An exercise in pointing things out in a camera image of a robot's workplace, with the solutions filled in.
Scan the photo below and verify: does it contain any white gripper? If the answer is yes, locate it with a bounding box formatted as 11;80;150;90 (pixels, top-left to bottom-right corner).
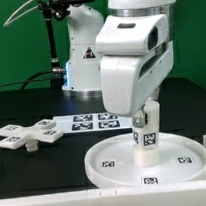
100;41;174;128

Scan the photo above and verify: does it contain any white round table top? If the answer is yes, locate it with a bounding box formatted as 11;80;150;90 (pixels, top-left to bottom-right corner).
84;132;206;188

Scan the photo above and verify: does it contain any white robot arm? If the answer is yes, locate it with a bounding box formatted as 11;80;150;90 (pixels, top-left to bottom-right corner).
66;0;176;127

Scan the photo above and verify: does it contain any white marker tag sheet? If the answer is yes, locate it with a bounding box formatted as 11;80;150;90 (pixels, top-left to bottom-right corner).
53;113;132;134

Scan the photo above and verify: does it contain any white obstacle fence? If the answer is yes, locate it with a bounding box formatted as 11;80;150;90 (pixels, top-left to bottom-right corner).
0;134;206;206

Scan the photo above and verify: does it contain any white cross-shaped table base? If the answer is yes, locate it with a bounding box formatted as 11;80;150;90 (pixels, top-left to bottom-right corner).
0;119;63;152

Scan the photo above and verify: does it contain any black cable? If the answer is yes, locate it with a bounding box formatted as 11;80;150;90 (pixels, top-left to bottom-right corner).
0;70;58;94

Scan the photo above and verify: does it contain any white cable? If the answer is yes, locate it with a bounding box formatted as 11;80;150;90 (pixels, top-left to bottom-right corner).
1;0;49;28

